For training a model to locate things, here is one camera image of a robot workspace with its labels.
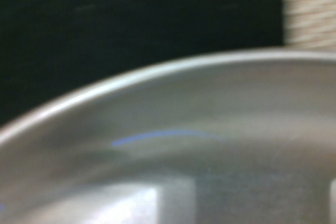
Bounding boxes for silver metal plate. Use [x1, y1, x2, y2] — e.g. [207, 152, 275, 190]
[0, 50, 336, 224]

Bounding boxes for beige woven placemat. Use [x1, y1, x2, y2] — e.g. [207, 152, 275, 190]
[284, 0, 336, 51]

